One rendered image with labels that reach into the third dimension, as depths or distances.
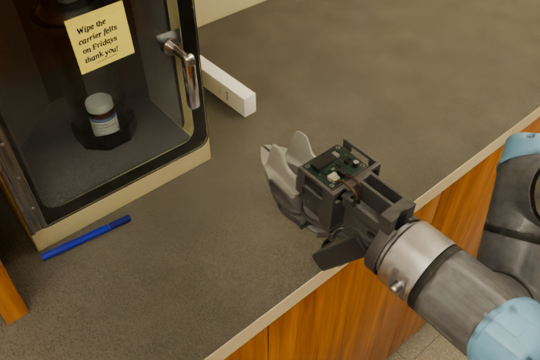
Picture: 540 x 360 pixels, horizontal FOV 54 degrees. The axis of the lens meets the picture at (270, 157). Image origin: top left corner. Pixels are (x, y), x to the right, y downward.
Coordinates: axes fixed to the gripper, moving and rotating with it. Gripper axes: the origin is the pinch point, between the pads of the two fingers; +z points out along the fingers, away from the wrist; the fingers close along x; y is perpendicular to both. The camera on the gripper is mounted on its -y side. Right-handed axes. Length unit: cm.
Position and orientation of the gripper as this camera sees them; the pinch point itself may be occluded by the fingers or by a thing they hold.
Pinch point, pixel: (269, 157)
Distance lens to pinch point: 65.3
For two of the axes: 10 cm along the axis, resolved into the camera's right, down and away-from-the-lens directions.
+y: 0.0, -7.2, -6.9
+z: -6.4, -5.3, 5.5
